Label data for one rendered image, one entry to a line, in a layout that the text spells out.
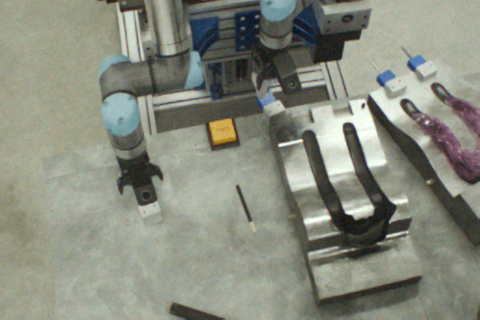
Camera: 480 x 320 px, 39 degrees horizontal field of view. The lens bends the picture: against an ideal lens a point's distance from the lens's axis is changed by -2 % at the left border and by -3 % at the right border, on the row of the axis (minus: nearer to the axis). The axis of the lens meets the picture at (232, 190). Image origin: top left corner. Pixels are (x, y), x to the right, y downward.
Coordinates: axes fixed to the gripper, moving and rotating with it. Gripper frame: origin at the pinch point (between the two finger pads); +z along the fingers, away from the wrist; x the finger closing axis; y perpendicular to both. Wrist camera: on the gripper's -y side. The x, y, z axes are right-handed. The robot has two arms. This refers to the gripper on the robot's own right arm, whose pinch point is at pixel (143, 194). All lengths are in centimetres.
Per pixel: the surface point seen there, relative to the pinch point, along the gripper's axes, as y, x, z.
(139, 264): -11.2, 6.8, 13.0
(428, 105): 1, -81, 7
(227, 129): 15.3, -27.1, 8.9
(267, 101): 19.1, -40.3, 8.4
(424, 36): 78, -143, 92
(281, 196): -6.9, -33.7, 12.9
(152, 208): -0.6, -0.9, 7.4
